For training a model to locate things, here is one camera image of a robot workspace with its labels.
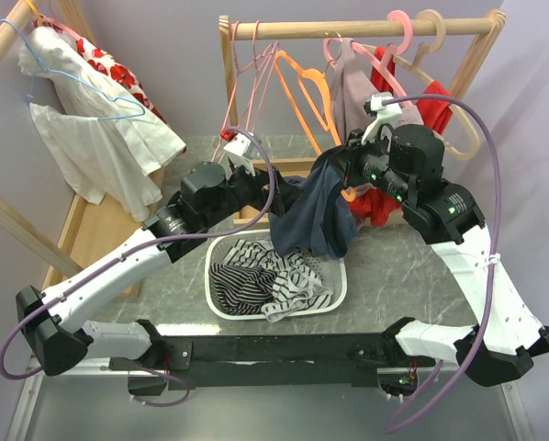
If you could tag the wooden clothes rack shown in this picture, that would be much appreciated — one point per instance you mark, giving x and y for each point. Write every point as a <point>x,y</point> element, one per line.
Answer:
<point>32,186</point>
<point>430,32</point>

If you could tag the red tank top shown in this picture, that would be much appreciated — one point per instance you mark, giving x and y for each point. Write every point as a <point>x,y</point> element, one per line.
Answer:
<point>373,204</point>

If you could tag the white striped tank top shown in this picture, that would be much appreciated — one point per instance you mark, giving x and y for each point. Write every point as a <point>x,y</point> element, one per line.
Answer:
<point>297,286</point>

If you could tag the pink plastic hanger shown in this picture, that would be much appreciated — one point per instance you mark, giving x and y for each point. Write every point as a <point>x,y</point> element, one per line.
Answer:
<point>380,65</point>

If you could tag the red floral white garment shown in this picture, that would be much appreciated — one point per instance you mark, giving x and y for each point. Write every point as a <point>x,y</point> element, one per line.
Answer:
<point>106,64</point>

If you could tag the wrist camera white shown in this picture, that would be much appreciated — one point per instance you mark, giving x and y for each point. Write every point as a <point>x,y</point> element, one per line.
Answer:
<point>240,150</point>
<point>380,114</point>

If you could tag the pink wire hanger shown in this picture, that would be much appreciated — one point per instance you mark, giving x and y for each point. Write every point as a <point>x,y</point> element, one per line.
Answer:
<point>262,66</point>
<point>234,70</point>

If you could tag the white dress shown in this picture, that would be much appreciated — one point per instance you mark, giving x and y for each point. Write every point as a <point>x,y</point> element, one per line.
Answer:
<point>105,142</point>

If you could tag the navy blue tank top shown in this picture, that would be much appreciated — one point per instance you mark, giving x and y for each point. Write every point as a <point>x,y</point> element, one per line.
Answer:
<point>320,221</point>

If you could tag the wooden clothes rack left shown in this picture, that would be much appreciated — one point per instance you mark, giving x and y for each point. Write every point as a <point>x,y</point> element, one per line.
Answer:
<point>32,186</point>

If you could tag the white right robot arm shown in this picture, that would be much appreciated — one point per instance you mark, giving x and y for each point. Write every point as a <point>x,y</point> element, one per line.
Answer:
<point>406,164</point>

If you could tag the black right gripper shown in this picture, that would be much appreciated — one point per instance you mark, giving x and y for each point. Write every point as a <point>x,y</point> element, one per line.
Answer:
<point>347,157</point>

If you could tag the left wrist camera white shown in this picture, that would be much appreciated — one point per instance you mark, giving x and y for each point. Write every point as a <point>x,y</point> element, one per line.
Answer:
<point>240,150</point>

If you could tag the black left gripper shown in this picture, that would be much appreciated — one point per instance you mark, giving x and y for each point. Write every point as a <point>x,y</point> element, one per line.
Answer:
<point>285,193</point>

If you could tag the wooden clothes rack centre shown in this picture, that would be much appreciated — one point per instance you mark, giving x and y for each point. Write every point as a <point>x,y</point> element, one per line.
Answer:
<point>430,32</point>

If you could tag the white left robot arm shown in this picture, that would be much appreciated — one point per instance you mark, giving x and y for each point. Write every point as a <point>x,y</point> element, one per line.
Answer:
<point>56,322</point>

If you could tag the orange plastic hanger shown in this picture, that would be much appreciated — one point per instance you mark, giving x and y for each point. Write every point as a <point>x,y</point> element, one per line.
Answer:
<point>313,86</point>

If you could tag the mauve tank top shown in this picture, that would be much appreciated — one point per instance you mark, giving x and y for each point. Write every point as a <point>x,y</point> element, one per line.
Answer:
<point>350,88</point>

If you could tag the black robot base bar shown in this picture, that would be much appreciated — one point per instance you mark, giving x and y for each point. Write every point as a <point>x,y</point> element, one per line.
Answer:
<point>280,359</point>

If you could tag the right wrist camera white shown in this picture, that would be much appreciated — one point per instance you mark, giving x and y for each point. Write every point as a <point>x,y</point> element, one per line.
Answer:
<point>380,114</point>

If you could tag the black striped tank top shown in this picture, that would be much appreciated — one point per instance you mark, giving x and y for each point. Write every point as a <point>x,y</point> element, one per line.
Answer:
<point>241,290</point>

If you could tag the white perforated plastic basket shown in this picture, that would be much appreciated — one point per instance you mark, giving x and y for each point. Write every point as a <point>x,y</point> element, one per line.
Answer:
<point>332,273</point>

